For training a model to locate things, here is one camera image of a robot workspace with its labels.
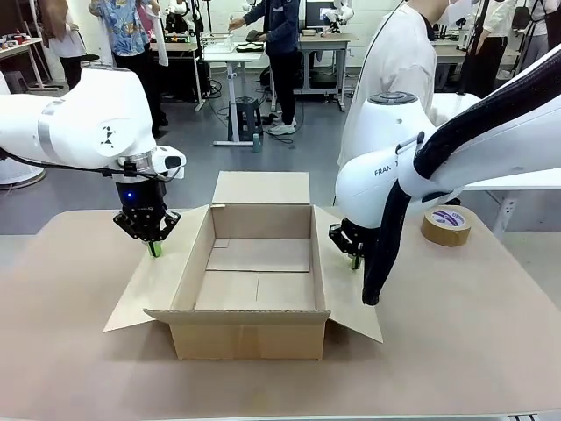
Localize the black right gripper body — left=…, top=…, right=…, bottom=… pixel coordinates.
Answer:
left=342, top=218, right=382, bottom=247

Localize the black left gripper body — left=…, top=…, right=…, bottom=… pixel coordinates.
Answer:
left=114, top=171, right=169, bottom=242

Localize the brown cardboard box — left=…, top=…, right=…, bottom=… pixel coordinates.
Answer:
left=103, top=170, right=385, bottom=361

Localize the brown packing tape roll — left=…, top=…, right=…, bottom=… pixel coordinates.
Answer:
left=420, top=204, right=472, bottom=247

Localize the grey plastic stool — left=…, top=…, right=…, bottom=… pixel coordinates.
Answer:
left=228, top=98, right=264, bottom=142

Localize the white height-adjustable desk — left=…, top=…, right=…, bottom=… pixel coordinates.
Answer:
left=202, top=32, right=268, bottom=148

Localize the person in floral shirt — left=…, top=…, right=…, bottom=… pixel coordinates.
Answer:
left=87, top=0, right=170, bottom=128

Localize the small grey stool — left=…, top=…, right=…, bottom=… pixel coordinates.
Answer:
left=4, top=69, right=28, bottom=96

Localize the woman in white top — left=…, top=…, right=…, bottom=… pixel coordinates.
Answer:
left=37, top=0, right=89, bottom=91

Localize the person in white shirt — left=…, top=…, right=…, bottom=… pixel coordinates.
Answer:
left=337, top=0, right=439, bottom=170

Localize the wooden side table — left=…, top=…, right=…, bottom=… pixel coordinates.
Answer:
left=0, top=37, right=60, bottom=91

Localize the wood-top desk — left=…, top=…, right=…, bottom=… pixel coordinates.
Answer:
left=297, top=32, right=359, bottom=113

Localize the person in black trousers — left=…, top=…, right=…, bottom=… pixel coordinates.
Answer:
left=459, top=0, right=518, bottom=100

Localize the person in dark blue jacket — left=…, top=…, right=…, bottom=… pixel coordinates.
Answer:
left=227, top=0, right=303, bottom=136

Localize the black computer monitor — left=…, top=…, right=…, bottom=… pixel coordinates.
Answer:
left=305, top=2, right=337, bottom=28

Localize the person in grey trousers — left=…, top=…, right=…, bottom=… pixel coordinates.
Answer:
left=516, top=0, right=554, bottom=71

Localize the black cable sleeve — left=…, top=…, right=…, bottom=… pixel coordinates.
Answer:
left=361, top=43, right=561, bottom=307

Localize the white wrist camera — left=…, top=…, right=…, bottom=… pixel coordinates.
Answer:
left=153, top=146, right=186, bottom=182

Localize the white wire basket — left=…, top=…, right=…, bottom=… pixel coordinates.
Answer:
left=202, top=31, right=245, bottom=52

